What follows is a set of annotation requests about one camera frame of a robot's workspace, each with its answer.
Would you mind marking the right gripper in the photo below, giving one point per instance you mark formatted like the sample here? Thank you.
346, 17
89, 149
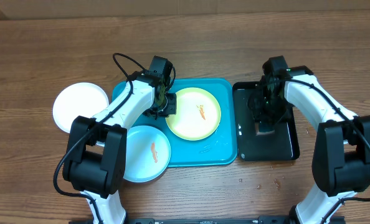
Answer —
261, 114

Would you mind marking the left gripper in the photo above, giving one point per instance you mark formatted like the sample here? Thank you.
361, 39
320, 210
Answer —
171, 109

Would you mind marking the yellow-green plastic plate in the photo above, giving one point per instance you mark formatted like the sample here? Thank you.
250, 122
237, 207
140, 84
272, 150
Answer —
198, 114

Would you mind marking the white plastic plate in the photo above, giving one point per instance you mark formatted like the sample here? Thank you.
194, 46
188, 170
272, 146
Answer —
80, 99

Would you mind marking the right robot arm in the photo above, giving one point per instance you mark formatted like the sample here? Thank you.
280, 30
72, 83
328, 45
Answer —
341, 158

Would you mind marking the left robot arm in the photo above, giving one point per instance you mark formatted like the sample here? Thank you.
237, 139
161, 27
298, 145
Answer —
94, 163

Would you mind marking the black rectangular water tray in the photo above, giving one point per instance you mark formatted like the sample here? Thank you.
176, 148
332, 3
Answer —
282, 145

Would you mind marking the teal plastic serving tray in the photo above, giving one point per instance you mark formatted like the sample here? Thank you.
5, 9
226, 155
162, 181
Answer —
218, 149

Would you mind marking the light blue plastic plate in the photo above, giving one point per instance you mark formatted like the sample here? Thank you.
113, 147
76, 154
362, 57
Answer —
148, 153

